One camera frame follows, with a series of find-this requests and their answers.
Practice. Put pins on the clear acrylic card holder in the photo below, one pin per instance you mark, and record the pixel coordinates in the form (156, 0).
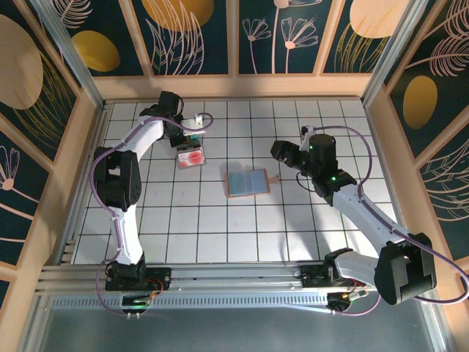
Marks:
(190, 167)

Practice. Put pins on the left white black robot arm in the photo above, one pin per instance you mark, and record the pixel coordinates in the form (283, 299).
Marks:
(126, 234)

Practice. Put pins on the black card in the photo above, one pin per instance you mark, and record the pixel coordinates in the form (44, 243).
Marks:
(190, 146)

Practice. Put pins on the teal card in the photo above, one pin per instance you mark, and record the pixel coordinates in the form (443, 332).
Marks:
(194, 138)

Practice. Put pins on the red white card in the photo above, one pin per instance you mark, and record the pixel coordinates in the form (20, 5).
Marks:
(194, 157)

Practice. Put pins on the black controller module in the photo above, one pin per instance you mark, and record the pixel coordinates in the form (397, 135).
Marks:
(135, 302)
(342, 298)

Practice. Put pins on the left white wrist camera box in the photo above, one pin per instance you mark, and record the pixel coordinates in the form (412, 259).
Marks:
(192, 124)

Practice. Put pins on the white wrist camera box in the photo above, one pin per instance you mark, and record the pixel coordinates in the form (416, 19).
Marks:
(192, 124)
(305, 131)

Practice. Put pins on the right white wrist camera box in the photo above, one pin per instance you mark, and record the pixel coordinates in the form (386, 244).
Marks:
(305, 131)

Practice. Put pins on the aluminium side rail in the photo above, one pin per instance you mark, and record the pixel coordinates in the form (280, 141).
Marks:
(104, 117)

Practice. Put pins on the aluminium corner post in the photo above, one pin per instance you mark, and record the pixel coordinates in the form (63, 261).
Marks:
(389, 55)
(69, 55)

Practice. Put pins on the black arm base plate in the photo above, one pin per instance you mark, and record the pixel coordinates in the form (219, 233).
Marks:
(311, 278)
(161, 275)

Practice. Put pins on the aluminium mounting rail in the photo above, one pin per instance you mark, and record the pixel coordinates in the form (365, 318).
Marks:
(234, 273)

